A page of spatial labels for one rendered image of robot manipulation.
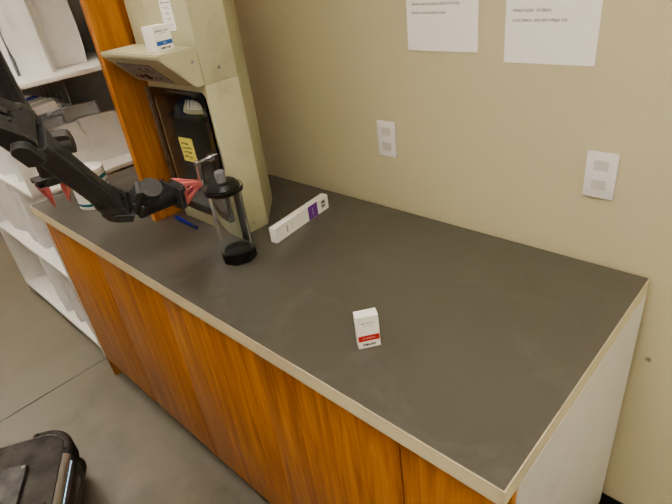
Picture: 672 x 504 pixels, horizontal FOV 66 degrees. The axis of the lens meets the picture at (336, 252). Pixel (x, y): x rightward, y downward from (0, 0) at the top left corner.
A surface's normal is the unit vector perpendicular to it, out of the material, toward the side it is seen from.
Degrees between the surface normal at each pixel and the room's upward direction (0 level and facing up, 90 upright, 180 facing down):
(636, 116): 90
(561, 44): 90
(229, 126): 90
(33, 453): 0
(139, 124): 90
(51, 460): 0
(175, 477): 0
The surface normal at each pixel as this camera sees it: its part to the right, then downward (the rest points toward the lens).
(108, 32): 0.73, 0.27
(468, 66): -0.68, 0.44
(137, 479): -0.11, -0.86
